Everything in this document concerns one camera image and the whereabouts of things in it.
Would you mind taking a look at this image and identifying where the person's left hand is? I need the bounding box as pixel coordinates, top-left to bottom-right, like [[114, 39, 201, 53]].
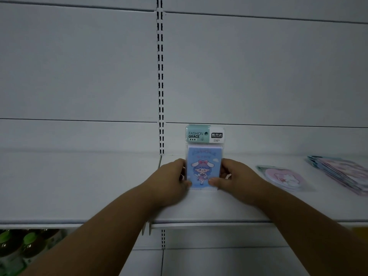
[[143, 158, 192, 209]]

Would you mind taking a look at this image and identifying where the person's right hand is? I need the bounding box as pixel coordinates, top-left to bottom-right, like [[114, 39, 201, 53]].
[[208, 158, 270, 207]]

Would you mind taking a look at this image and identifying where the blue cartoon girl card packet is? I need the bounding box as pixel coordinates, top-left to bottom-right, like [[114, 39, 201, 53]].
[[185, 124, 225, 191]]

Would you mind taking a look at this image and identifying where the person's left forearm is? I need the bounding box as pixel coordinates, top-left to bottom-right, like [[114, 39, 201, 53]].
[[20, 184, 161, 276]]

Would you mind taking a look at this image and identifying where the person's right forearm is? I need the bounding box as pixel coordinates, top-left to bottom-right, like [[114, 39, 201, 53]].
[[253, 185, 368, 276]]

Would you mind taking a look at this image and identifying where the white metal shelf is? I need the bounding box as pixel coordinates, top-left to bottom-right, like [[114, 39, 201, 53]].
[[0, 149, 368, 236]]

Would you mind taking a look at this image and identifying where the round pink cartoon packet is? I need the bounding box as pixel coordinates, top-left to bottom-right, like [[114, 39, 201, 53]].
[[256, 165, 315, 192]]

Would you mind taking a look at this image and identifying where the white slotted shelf upright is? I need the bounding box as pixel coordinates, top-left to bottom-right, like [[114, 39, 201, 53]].
[[155, 0, 166, 250]]

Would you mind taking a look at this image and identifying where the stack of pink cartoon packets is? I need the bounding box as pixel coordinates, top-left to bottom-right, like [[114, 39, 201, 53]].
[[305, 155, 368, 196]]

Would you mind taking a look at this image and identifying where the green capped drink bottle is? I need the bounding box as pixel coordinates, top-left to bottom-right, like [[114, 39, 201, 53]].
[[21, 230, 46, 266], [0, 230, 21, 276]]

